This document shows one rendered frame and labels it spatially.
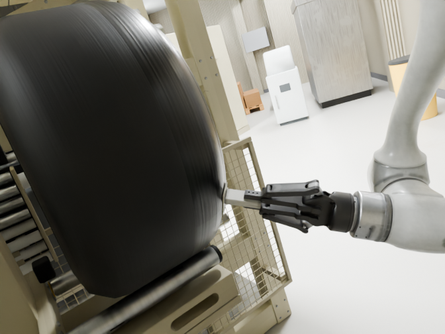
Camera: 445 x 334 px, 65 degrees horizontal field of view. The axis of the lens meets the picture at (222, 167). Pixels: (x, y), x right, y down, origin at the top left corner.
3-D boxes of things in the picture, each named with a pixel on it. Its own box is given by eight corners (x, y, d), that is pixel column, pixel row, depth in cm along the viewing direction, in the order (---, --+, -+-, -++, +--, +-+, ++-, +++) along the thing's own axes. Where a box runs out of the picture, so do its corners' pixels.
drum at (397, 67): (449, 114, 403) (440, 50, 383) (404, 126, 414) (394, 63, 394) (432, 108, 447) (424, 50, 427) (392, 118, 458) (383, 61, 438)
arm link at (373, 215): (379, 252, 64) (346, 247, 65) (372, 215, 71) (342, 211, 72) (395, 220, 58) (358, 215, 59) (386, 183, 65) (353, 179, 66)
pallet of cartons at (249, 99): (265, 102, 980) (258, 75, 960) (264, 110, 858) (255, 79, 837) (234, 111, 1001) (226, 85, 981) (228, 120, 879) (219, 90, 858)
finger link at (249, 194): (269, 202, 66) (271, 191, 64) (244, 199, 67) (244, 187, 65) (270, 197, 67) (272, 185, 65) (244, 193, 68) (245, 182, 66)
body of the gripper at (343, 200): (359, 213, 60) (304, 205, 61) (347, 243, 65) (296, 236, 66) (355, 183, 65) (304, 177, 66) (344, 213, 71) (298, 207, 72)
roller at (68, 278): (51, 299, 85) (44, 283, 86) (52, 298, 89) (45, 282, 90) (174, 232, 101) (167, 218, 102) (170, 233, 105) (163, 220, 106)
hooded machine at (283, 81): (311, 118, 605) (293, 43, 571) (278, 127, 617) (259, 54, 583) (307, 112, 670) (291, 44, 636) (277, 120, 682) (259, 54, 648)
